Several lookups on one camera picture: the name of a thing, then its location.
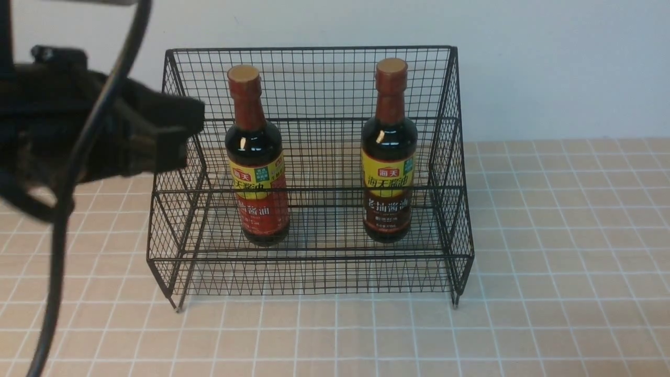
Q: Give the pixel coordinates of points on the black wire mesh rack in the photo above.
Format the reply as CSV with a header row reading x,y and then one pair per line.
x,y
319,99

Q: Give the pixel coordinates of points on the brown-label soy sauce bottle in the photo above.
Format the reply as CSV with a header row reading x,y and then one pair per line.
x,y
388,149

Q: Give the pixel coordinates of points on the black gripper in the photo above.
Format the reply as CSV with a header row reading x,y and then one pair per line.
x,y
45,105

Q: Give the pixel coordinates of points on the red-label soy sauce bottle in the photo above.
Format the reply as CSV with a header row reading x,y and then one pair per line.
x,y
255,156

